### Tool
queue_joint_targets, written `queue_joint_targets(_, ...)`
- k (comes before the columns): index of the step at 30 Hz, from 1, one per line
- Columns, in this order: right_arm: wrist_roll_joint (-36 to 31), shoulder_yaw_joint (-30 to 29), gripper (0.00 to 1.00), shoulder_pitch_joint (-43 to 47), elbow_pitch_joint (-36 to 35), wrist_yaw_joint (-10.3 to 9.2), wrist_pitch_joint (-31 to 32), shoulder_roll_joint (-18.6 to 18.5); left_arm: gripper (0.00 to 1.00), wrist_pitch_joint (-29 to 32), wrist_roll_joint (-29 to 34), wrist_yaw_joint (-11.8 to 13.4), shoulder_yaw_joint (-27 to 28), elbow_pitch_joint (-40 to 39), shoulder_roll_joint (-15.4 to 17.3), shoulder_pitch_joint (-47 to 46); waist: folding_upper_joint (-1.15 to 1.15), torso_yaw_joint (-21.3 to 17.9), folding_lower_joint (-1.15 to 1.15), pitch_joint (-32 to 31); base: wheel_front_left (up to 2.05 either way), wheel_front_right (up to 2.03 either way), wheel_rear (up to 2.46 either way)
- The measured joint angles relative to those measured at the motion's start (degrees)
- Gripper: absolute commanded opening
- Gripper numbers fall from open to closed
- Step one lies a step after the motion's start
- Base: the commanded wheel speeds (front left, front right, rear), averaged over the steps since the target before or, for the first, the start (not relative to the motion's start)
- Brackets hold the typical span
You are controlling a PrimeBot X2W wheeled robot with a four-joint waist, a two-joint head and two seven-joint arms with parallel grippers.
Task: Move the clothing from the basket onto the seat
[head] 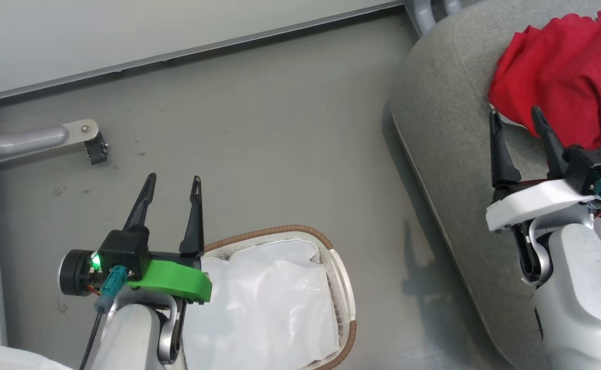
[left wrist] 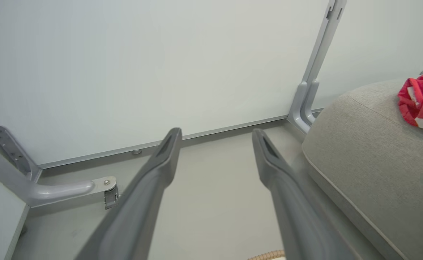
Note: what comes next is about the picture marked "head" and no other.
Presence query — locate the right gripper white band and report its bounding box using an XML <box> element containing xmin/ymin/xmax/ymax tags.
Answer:
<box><xmin>485</xmin><ymin>106</ymin><xmax>596</xmax><ymax>233</ymax></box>

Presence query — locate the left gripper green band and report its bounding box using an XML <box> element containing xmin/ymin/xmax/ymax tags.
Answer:
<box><xmin>58</xmin><ymin>173</ymin><xmax>213</xmax><ymax>304</ymax></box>

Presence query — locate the red shirt with white stripes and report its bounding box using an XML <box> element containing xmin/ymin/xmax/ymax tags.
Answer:
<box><xmin>488</xmin><ymin>10</ymin><xmax>601</xmax><ymax>159</ymax></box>

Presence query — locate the grey fabric sofa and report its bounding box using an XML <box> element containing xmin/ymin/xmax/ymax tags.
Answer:
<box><xmin>389</xmin><ymin>0</ymin><xmax>601</xmax><ymax>370</ymax></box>

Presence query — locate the black caster wheel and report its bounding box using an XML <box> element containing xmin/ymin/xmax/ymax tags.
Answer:
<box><xmin>85</xmin><ymin>133</ymin><xmax>109</xmax><ymax>165</ymax></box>

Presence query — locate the white basket liner cloth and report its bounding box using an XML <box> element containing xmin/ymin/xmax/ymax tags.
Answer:
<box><xmin>182</xmin><ymin>238</ymin><xmax>340</xmax><ymax>370</ymax></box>

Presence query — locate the white laundry basket brown rim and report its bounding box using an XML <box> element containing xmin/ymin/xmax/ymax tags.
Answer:
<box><xmin>177</xmin><ymin>225</ymin><xmax>358</xmax><ymax>370</ymax></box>

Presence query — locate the teal left cable connector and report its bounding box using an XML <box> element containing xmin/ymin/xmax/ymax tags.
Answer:
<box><xmin>94</xmin><ymin>266</ymin><xmax>127</xmax><ymax>313</ymax></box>

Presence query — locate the thin black cable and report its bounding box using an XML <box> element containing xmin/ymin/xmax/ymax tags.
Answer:
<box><xmin>77</xmin><ymin>308</ymin><xmax>103</xmax><ymax>370</ymax></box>

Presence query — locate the aluminium partition bottom rail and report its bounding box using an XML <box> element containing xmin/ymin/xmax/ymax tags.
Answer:
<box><xmin>0</xmin><ymin>0</ymin><xmax>406</xmax><ymax>103</ymax></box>

